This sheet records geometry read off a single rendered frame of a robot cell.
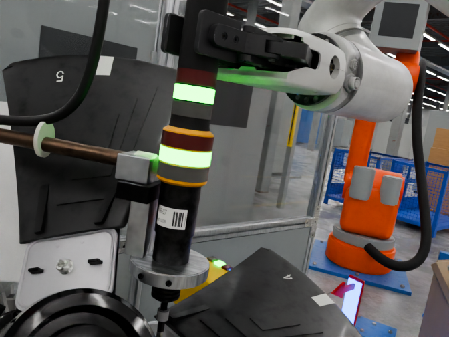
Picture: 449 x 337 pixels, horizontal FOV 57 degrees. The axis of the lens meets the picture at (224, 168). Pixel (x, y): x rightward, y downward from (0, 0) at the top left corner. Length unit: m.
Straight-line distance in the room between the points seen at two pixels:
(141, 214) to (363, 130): 4.09
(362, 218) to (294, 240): 2.49
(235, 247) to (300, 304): 0.99
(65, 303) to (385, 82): 0.39
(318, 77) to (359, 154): 4.05
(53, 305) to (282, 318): 0.27
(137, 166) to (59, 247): 0.11
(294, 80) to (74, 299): 0.24
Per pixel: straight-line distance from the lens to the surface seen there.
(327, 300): 0.58
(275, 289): 0.55
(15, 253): 0.63
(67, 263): 0.39
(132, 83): 0.50
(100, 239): 0.39
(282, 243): 1.71
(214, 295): 0.51
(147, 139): 0.44
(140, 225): 0.36
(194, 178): 0.34
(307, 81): 0.38
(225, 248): 1.48
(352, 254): 4.25
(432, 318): 0.79
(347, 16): 0.55
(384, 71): 0.51
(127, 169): 0.36
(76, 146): 0.39
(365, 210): 4.21
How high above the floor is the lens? 1.41
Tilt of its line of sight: 9 degrees down
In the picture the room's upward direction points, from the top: 9 degrees clockwise
